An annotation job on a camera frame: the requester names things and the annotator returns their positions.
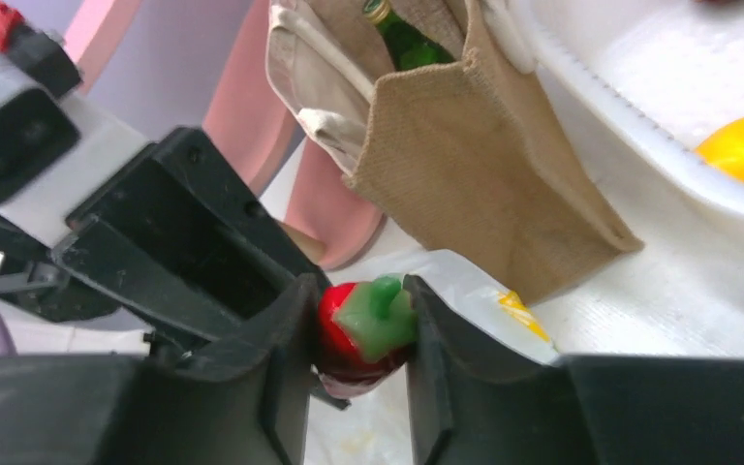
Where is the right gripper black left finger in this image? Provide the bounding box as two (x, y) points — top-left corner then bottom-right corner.
(0, 275), (318, 464)

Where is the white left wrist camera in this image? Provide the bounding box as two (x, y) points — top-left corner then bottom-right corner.
(0, 0), (155, 249)

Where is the white plastic basket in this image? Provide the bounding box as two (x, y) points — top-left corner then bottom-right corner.
(488, 1), (744, 233)

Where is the white plastic grocery bag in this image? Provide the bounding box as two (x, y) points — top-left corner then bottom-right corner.
(304, 251), (560, 464)

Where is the brown paper grocery bag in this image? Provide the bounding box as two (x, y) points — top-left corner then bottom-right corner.
(266, 1), (642, 303)

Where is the pink tiered shelf stand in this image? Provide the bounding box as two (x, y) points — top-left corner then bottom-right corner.
(63, 0), (387, 271)

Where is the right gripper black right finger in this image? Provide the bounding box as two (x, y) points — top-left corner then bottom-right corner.
(405, 275), (744, 464)

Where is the dark green bottle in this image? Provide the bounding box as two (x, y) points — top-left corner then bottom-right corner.
(362, 0), (455, 72)

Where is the red chili pepper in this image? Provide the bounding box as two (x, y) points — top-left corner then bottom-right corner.
(315, 275), (418, 400)

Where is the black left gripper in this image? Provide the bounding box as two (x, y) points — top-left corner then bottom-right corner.
(0, 128), (327, 367)

